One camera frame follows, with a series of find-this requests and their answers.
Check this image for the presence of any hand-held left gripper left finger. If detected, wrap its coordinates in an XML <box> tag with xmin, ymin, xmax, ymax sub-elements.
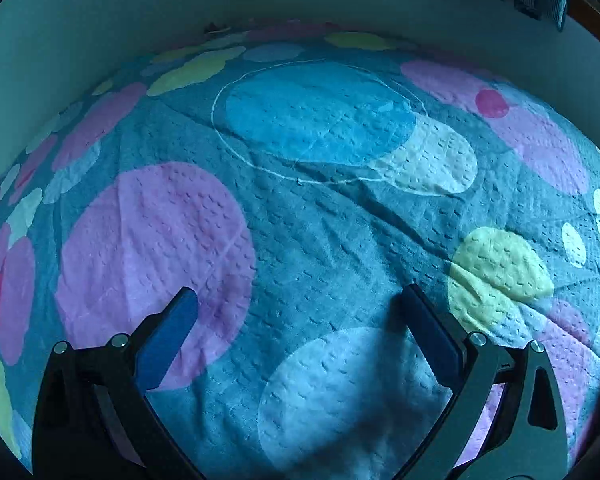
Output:
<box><xmin>32</xmin><ymin>286</ymin><xmax>206</xmax><ymax>480</ymax></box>

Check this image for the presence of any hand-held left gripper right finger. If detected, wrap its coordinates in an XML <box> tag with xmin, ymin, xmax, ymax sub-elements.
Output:
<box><xmin>397</xmin><ymin>283</ymin><xmax>568</xmax><ymax>480</ymax></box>

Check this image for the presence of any dotted printed blanket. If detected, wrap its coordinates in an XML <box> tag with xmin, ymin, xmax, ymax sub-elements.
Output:
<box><xmin>0</xmin><ymin>20</ymin><xmax>600</xmax><ymax>476</ymax></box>

